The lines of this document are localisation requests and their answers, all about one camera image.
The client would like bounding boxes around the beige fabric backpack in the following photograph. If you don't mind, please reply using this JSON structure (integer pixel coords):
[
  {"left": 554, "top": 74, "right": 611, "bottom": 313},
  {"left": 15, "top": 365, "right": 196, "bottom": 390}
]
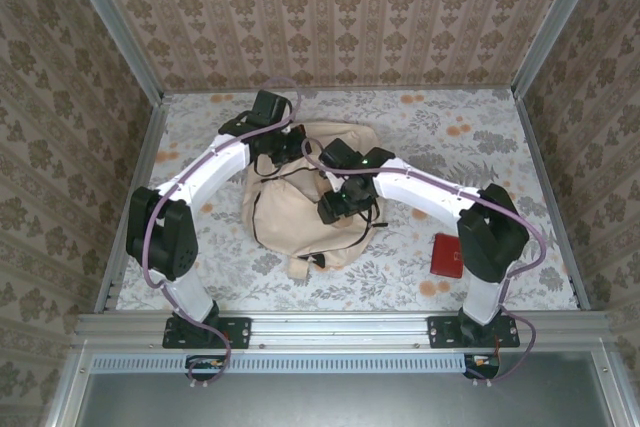
[{"left": 241, "top": 120, "right": 389, "bottom": 281}]

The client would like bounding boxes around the red wallet case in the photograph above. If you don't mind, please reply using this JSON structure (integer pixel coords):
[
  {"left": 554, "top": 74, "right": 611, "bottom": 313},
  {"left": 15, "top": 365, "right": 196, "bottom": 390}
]
[{"left": 430, "top": 232, "right": 466, "bottom": 278}]

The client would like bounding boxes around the floral patterned table cover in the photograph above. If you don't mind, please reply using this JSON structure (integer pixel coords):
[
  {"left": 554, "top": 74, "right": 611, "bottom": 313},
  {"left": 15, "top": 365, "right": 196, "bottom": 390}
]
[{"left": 107, "top": 89, "right": 584, "bottom": 312}]

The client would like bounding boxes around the grey metal panel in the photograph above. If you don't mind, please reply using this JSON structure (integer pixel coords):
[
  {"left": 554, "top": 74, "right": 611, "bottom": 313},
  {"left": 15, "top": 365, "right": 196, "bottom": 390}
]
[{"left": 79, "top": 371, "right": 614, "bottom": 427}]

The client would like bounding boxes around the left aluminium side rail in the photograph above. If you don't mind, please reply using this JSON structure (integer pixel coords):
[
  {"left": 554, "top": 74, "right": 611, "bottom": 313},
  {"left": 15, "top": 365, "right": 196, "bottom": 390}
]
[{"left": 94, "top": 94, "right": 174, "bottom": 313}]

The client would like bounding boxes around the aluminium side rail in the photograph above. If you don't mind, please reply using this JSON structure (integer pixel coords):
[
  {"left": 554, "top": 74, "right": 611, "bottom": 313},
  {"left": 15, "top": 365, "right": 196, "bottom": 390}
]
[
  {"left": 512, "top": 89, "right": 592, "bottom": 312},
  {"left": 94, "top": 94, "right": 174, "bottom": 313}
]

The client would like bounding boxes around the aluminium front frame rail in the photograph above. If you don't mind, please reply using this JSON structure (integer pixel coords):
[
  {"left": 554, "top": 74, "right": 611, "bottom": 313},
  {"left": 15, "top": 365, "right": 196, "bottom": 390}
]
[{"left": 73, "top": 310, "right": 617, "bottom": 348}]

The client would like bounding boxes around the left aluminium corner post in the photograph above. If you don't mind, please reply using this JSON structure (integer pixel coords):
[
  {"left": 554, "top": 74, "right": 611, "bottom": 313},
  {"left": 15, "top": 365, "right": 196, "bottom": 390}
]
[{"left": 58, "top": 0, "right": 166, "bottom": 104}]

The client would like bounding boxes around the aluminium corner post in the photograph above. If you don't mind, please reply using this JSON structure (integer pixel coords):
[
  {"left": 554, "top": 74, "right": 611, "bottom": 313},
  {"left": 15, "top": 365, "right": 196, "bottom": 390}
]
[
  {"left": 510, "top": 0, "right": 610, "bottom": 101},
  {"left": 58, "top": 0, "right": 166, "bottom": 104}
]

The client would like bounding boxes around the right aluminium side rail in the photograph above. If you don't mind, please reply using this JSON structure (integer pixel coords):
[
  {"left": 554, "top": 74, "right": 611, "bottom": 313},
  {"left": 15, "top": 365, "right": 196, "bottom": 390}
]
[{"left": 512, "top": 89, "right": 592, "bottom": 312}]

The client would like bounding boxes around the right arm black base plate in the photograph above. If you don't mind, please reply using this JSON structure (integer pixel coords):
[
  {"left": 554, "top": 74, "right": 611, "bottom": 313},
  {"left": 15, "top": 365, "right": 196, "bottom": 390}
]
[{"left": 427, "top": 315, "right": 521, "bottom": 350}]

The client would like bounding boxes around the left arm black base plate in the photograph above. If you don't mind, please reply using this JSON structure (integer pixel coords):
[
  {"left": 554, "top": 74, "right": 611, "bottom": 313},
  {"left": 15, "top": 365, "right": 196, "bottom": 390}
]
[{"left": 162, "top": 316, "right": 251, "bottom": 350}]

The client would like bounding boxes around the grey slotted cable duct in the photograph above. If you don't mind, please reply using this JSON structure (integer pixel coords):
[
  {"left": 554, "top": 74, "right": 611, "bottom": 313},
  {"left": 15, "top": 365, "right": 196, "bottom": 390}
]
[{"left": 92, "top": 353, "right": 474, "bottom": 375}]

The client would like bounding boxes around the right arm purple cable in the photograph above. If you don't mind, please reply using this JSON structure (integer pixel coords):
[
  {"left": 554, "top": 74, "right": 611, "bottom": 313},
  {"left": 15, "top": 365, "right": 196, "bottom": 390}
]
[{"left": 299, "top": 136, "right": 549, "bottom": 384}]

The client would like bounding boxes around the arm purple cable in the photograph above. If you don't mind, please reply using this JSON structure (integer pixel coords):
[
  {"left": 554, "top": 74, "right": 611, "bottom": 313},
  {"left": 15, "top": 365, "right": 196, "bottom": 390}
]
[
  {"left": 142, "top": 76, "right": 301, "bottom": 389},
  {"left": 299, "top": 136, "right": 549, "bottom": 384}
]

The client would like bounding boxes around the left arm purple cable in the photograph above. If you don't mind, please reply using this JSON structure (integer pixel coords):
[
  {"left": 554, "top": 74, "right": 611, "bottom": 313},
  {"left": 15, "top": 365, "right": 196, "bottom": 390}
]
[{"left": 142, "top": 76, "right": 301, "bottom": 389}]

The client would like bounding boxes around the right aluminium corner post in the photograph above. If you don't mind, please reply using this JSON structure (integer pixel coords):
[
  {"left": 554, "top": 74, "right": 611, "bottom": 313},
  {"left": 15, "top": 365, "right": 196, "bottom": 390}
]
[{"left": 510, "top": 0, "right": 610, "bottom": 101}]

